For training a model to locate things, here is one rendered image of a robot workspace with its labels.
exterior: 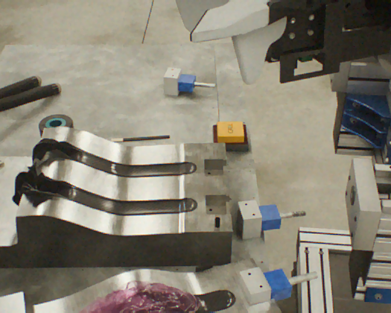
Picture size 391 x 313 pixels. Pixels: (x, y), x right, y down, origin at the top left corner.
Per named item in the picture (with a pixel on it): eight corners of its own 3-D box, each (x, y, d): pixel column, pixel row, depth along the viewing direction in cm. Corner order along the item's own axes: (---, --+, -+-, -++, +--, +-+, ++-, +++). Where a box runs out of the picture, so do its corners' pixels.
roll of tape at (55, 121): (36, 132, 143) (33, 120, 141) (67, 122, 146) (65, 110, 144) (47, 149, 138) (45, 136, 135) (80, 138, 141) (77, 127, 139)
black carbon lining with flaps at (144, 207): (196, 168, 121) (196, 130, 115) (197, 223, 108) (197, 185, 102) (26, 170, 121) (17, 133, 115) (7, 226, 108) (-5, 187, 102)
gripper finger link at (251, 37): (232, 113, 39) (296, 65, 45) (230, 24, 35) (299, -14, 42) (194, 103, 40) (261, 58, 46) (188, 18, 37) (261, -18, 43)
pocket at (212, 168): (226, 173, 122) (226, 159, 120) (227, 190, 118) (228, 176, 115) (203, 173, 122) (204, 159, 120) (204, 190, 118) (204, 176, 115)
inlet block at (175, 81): (216, 89, 158) (217, 71, 154) (213, 99, 154) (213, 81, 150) (168, 85, 160) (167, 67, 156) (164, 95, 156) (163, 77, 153)
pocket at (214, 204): (229, 209, 113) (229, 194, 111) (230, 229, 109) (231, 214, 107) (205, 209, 113) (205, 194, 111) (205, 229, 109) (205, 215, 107)
